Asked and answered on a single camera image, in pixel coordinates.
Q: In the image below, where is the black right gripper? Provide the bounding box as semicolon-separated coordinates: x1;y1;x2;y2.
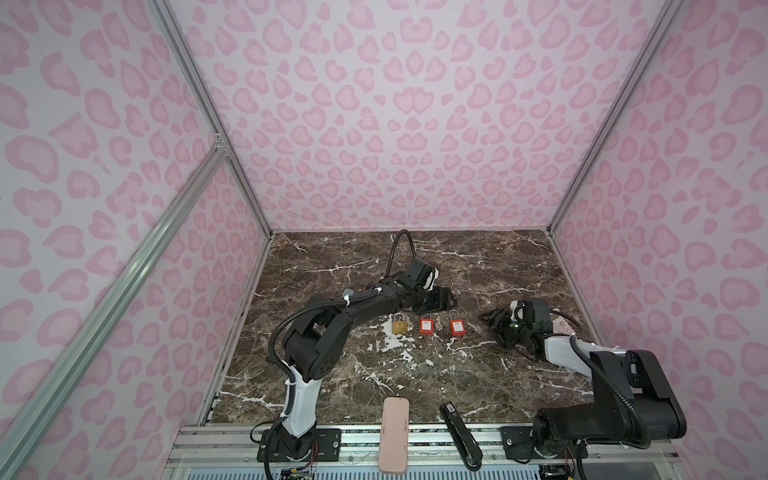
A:
477;308;534;350

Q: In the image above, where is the red padlock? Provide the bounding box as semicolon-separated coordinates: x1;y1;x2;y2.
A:
419;317;436;335
449;312;467;338

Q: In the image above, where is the brass padlock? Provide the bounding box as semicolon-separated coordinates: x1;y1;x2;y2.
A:
391;313;409;336

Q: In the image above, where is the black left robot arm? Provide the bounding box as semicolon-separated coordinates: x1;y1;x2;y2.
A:
260;258;457;461

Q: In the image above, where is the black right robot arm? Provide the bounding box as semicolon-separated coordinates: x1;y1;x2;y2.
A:
479;299;688;457

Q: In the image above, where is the pink calculator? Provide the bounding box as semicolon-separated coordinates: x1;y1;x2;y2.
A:
551;314;577;335

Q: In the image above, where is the black stapler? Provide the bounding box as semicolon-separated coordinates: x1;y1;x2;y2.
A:
439;402;483;472

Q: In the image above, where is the pink rectangular case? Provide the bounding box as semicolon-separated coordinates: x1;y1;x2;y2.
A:
378;397;410;475

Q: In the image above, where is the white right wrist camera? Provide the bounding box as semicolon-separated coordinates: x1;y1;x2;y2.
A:
509;300;527;323

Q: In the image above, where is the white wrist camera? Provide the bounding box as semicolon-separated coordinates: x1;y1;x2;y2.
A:
418;266;439;291
509;300;527;323

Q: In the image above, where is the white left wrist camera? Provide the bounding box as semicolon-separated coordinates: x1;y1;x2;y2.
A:
418;266;439;291

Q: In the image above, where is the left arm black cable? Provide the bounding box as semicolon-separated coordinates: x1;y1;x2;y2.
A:
385;229;418;280

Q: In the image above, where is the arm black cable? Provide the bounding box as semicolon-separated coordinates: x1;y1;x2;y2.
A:
385;229;418;280
548;308;652;448

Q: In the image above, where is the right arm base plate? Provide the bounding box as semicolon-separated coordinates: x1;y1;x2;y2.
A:
499;425;589;464

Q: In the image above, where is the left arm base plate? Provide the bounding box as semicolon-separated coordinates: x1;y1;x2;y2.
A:
257;426;341;463

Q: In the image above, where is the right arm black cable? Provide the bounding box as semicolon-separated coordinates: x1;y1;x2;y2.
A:
548;308;652;448

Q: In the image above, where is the aluminium front rail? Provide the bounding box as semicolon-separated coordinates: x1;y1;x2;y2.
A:
161;421;685;480

